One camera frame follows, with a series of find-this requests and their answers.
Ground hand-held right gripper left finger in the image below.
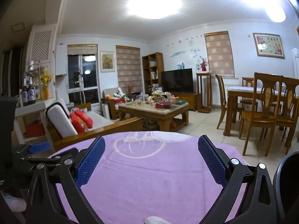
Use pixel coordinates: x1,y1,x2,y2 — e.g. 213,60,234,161
25,136,106,224

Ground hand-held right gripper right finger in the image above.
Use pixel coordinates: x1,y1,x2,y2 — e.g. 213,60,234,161
197,135,286,224

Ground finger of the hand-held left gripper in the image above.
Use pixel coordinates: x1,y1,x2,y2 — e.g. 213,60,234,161
14,142,51,155
20,147,79,167

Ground person's left forearm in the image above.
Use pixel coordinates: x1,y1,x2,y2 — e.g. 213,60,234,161
0,190,27,213

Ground red storage box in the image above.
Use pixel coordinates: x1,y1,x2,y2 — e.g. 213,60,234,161
24,121,45,138

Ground white counter shelf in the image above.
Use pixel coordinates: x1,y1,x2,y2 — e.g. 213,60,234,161
14,98,59,150

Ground brown beer bottle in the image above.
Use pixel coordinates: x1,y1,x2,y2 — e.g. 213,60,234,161
21,78,30,106
27,76,36,105

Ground red cushion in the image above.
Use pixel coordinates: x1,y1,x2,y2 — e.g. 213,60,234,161
70,113,90,133
74,109,93,129

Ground wooden sofa with white cushions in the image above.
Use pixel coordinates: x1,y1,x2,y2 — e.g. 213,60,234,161
45,98,143,153

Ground wooden armchair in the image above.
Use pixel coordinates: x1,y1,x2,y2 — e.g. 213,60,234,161
101,87,131,120

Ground yellow artificial flowers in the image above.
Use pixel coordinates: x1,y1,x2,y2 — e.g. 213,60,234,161
40,69,53,99

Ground wooden dining chair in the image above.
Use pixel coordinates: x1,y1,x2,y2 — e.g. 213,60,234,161
276,76,299,154
239,72,284,157
215,74,244,129
241,77,258,110

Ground purple tablecloth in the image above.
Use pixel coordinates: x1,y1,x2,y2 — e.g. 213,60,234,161
48,131,248,224

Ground wooden television stand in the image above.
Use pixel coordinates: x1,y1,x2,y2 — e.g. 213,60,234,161
174,93,198,111

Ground tall wooden plant stand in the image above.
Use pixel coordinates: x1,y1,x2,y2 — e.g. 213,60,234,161
196,71,212,113

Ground white plush toy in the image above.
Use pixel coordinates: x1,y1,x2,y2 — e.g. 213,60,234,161
113,87,127,98

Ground wooden dining table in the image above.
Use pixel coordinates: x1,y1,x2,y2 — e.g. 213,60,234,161
223,86,299,137

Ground white radiator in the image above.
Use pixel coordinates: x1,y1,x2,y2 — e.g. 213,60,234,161
210,78,243,105

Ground wooden coffee table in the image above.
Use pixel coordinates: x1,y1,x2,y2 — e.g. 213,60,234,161
118,101,189,132

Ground dark glass window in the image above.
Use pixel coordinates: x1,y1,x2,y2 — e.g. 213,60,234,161
68,54,100,104

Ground white lattice cabinet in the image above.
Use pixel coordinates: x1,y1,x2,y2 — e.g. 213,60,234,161
27,24,58,63

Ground black television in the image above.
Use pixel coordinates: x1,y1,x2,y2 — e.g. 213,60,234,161
161,68,194,94

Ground red flower vase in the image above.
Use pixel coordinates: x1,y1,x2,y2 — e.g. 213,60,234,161
198,56,209,72

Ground beige patterned roller blind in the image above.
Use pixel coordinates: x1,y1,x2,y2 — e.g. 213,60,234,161
115,45,143,94
204,31,235,77

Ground framed sunflower painting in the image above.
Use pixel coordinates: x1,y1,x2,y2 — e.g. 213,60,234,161
100,51,115,73

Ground short beige window blind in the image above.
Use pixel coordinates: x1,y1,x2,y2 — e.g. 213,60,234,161
67,44,98,56

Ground wooden bookshelf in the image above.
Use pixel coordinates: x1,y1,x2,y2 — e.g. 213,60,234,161
142,52,164,95

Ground white standing air conditioner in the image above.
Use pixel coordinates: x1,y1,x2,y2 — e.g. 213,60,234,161
291,48,299,98

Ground framed flower picture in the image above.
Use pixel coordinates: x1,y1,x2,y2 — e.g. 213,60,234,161
253,33,285,59

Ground small round ceiling lamp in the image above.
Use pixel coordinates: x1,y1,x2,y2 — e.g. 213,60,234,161
265,2,286,23

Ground large round ceiling lamp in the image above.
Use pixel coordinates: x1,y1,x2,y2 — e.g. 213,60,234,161
126,0,183,19

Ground white wall boiler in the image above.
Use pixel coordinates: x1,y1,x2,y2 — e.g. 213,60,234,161
55,45,68,76

